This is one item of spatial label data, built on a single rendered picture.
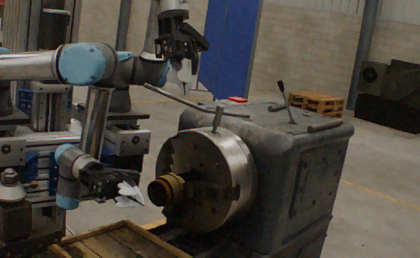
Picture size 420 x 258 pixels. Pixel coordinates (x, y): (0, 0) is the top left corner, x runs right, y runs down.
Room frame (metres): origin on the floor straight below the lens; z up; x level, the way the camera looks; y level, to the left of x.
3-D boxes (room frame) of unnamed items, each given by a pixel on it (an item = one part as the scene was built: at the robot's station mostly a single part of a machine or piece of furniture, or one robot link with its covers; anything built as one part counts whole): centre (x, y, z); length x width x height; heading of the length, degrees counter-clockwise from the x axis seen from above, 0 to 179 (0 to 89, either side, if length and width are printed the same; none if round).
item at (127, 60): (1.73, 0.40, 1.33); 0.13 x 0.12 x 0.14; 102
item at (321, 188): (1.62, -0.22, 1.06); 0.59 x 0.48 x 0.39; 143
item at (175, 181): (1.17, 0.10, 1.08); 0.09 x 0.09 x 0.09; 54
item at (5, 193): (0.86, 0.43, 1.13); 0.08 x 0.08 x 0.03
